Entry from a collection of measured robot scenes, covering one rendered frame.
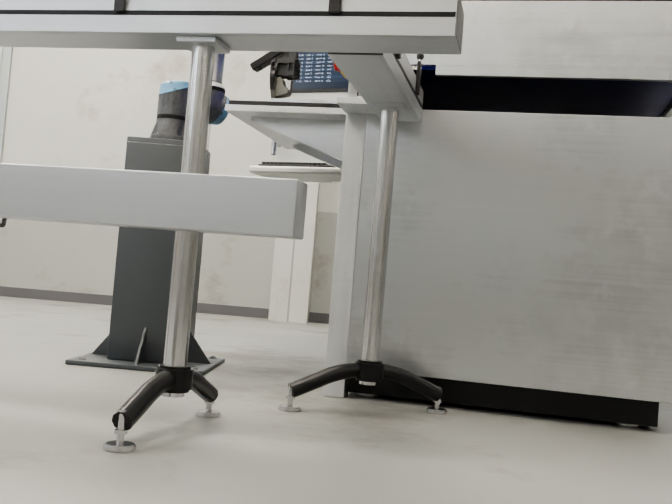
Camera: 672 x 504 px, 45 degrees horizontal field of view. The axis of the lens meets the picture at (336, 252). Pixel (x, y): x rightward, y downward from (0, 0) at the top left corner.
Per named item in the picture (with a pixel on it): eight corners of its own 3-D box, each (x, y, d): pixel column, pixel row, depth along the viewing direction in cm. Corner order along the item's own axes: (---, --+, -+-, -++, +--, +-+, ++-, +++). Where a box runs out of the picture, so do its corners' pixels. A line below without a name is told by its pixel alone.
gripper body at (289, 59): (293, 76, 260) (296, 39, 260) (267, 75, 262) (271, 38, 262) (299, 82, 267) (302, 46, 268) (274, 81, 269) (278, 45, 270)
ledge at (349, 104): (391, 114, 242) (391, 108, 243) (383, 104, 230) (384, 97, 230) (345, 113, 246) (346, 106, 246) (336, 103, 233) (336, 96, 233)
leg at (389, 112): (386, 384, 224) (408, 110, 227) (381, 387, 215) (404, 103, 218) (355, 380, 226) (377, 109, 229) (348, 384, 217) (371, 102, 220)
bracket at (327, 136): (351, 162, 258) (354, 122, 259) (349, 161, 255) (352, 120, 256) (250, 157, 266) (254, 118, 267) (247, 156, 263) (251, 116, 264)
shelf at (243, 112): (405, 154, 314) (405, 149, 314) (372, 115, 246) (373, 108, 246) (286, 149, 325) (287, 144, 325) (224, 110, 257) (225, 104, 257)
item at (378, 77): (375, 120, 244) (379, 69, 245) (426, 122, 241) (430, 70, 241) (320, 54, 177) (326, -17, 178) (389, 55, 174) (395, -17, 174)
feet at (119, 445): (228, 416, 196) (233, 358, 196) (131, 455, 147) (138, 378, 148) (197, 412, 198) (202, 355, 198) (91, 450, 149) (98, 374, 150)
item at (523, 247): (602, 370, 421) (614, 202, 424) (676, 437, 220) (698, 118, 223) (412, 350, 444) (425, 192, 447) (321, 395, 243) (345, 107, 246)
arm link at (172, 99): (150, 116, 293) (153, 79, 293) (183, 123, 301) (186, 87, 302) (166, 112, 284) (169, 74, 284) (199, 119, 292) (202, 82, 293)
